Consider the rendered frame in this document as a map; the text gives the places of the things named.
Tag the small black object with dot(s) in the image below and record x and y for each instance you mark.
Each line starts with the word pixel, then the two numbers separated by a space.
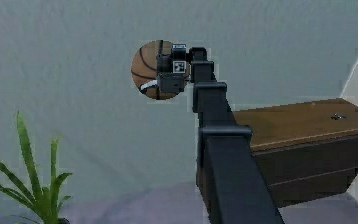
pixel 337 116

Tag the orange basketball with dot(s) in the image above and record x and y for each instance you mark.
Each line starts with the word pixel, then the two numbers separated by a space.
pixel 143 70

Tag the green house plant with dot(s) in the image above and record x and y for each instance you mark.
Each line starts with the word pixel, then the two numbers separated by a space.
pixel 40 186

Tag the brown wooden chest of drawers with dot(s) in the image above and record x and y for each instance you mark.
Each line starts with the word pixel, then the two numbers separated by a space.
pixel 307 146

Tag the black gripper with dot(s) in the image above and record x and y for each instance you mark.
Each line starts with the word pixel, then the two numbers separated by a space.
pixel 170 81

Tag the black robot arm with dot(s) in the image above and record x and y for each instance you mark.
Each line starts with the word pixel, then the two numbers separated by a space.
pixel 227 160

